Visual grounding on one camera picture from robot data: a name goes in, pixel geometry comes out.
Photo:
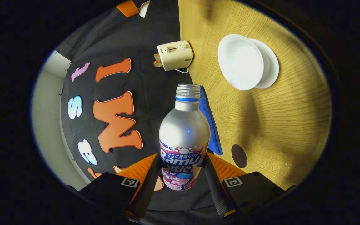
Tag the silver water bottle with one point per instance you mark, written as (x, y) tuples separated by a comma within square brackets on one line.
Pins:
[(183, 131)]

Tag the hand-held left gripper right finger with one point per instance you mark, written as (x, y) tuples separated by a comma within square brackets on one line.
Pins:
[(214, 187)]

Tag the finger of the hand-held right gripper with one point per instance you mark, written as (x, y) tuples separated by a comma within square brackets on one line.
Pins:
[(127, 8)]

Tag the black backdrop cloth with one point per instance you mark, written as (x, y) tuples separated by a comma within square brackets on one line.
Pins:
[(145, 81)]

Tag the brown bread slice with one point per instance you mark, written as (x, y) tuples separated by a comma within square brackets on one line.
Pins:
[(157, 63), (157, 56)]

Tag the white saucer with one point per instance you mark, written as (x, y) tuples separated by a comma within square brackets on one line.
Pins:
[(272, 65)]

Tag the white toaster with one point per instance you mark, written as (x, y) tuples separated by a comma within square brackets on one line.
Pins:
[(175, 56)]

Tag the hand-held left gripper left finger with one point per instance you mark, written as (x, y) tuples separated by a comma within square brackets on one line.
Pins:
[(145, 193)]

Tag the dark round coaster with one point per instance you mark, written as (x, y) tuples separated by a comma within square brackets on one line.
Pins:
[(239, 156)]

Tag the blue towel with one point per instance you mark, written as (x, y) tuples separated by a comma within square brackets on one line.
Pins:
[(212, 131)]

